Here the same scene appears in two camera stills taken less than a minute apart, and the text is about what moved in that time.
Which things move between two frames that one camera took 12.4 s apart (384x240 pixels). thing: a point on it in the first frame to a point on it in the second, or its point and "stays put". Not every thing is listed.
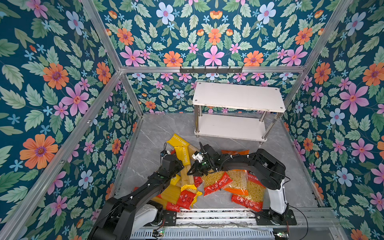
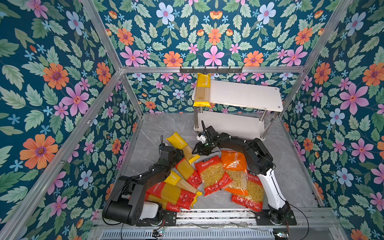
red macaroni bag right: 256,189 stays put
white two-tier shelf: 236,111 stays put
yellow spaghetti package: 182,153 to 203,86
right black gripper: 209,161 to 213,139
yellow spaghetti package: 176,141 stays put
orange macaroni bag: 240,177 stays put
